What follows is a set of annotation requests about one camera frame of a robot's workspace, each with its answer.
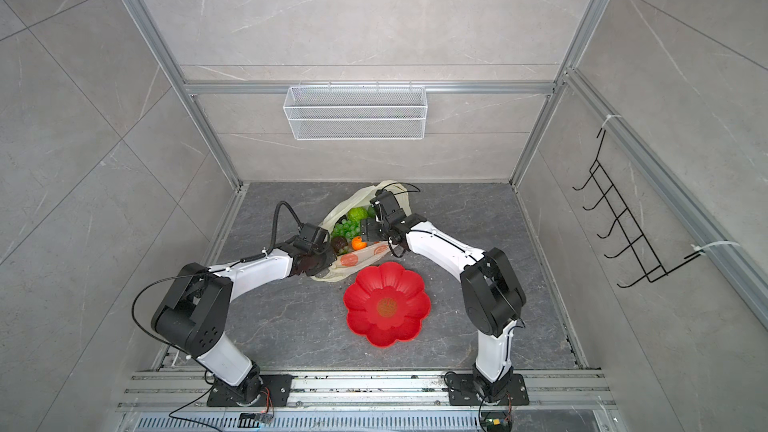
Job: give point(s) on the cream plastic bag fruit print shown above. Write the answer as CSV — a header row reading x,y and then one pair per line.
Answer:
x,y
353,261

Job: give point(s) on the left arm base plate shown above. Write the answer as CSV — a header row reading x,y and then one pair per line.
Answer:
x,y
252,392

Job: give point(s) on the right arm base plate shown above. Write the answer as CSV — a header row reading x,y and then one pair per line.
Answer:
x,y
473,389

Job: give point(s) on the light green fake fruit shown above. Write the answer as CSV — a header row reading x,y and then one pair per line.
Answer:
x,y
357,214

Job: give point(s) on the red flower-shaped plastic plate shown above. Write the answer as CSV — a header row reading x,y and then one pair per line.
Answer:
x,y
386,304

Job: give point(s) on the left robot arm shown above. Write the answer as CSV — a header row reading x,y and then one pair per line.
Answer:
x,y
193,314

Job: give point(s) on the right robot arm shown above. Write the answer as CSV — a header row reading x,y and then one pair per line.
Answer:
x,y
492,294

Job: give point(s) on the aluminium rail frame front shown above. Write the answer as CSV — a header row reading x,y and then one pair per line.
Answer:
x,y
422,400

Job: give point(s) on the dark brown fake fruit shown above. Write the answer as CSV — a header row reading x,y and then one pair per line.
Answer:
x,y
339,245

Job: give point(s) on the black wire hook rack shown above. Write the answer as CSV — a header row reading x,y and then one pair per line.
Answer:
x,y
625,225

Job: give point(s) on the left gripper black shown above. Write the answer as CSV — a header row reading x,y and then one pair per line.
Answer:
x,y
332,258

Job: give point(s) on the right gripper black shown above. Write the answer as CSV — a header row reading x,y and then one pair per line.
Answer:
x,y
368,230

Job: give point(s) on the white wire mesh basket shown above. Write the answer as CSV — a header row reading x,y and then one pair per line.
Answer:
x,y
360,112

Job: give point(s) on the orange fake fruit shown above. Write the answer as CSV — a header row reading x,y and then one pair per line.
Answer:
x,y
358,244

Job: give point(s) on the green fake grapes bunch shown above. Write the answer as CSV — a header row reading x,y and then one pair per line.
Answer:
x,y
349,229

